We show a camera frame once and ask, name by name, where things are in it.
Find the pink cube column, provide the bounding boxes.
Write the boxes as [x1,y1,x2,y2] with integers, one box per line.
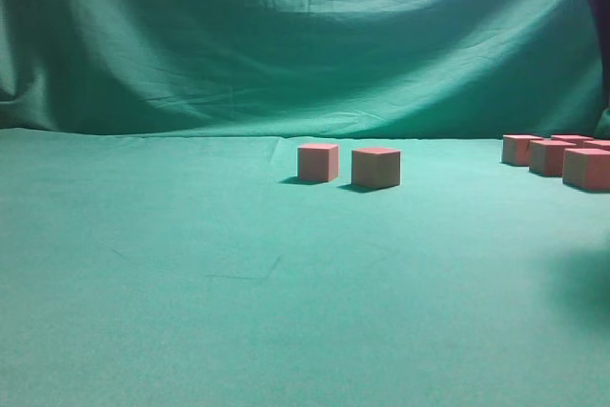
[551,134,594,148]
[501,134,542,167]
[529,139,576,177]
[582,139,610,152]

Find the pink cube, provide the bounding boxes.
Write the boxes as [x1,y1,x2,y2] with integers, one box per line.
[562,148,610,192]

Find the pink cube placed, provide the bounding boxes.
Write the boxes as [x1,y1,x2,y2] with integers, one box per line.
[297,143,339,182]
[351,147,401,190]

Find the green cloth backdrop and cover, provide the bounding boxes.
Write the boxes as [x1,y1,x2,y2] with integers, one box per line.
[1,0,609,406]

